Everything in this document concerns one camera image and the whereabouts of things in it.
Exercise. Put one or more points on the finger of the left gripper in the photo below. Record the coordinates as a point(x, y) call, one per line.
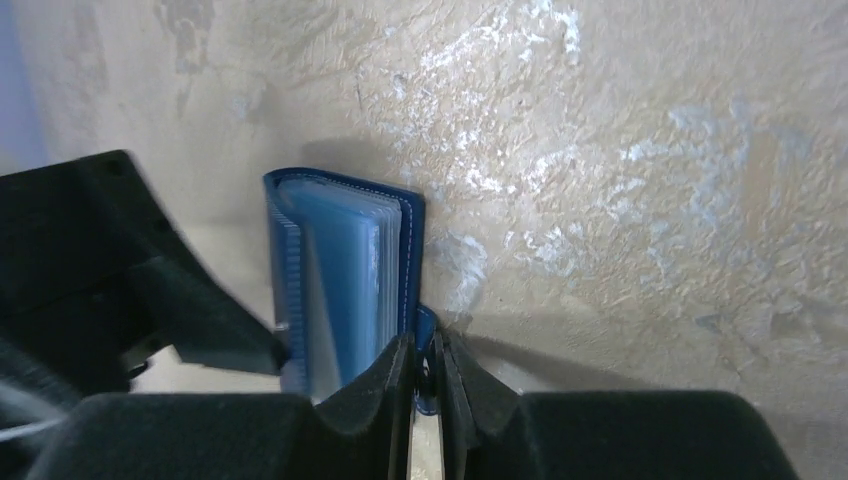
point(66, 408)
point(87, 239)

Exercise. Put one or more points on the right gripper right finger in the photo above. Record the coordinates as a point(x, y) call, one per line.
point(492, 432)

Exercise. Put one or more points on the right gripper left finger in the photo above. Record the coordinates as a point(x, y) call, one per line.
point(363, 431)

